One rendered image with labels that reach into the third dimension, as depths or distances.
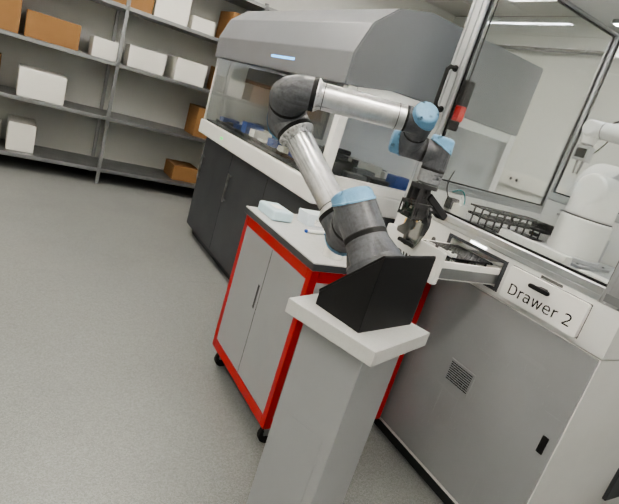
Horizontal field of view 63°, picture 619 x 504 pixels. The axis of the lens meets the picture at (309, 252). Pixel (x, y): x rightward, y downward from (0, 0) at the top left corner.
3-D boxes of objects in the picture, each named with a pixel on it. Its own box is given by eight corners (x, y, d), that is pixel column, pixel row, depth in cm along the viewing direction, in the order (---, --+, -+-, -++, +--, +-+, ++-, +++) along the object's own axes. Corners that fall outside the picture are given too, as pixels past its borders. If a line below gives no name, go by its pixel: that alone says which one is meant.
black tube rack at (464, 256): (443, 275, 167) (450, 257, 166) (410, 254, 181) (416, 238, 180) (486, 280, 179) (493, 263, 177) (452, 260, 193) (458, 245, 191)
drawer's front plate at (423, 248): (431, 285, 158) (444, 253, 155) (378, 250, 181) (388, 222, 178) (435, 285, 159) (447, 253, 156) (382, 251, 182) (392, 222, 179)
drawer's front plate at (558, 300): (573, 338, 149) (589, 305, 146) (498, 294, 172) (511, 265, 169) (576, 338, 150) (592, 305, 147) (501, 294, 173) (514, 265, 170)
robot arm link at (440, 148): (428, 132, 160) (453, 140, 160) (416, 165, 163) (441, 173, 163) (432, 133, 152) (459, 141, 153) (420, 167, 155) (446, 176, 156)
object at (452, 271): (433, 279, 160) (440, 261, 158) (386, 249, 180) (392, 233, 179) (512, 287, 181) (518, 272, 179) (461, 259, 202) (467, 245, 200)
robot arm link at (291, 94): (276, 53, 140) (443, 97, 143) (273, 79, 151) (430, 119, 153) (266, 87, 136) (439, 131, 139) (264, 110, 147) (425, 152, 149)
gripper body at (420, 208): (395, 213, 164) (408, 178, 161) (414, 217, 169) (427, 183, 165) (410, 221, 158) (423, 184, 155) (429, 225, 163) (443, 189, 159)
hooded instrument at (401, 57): (264, 350, 259) (375, -17, 211) (175, 228, 408) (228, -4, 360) (430, 350, 323) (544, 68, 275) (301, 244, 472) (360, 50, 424)
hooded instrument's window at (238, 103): (315, 181, 237) (344, 84, 225) (204, 119, 380) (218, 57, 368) (475, 216, 298) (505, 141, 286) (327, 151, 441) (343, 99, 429)
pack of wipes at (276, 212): (292, 223, 206) (295, 213, 205) (272, 221, 201) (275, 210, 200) (275, 212, 218) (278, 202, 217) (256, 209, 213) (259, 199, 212)
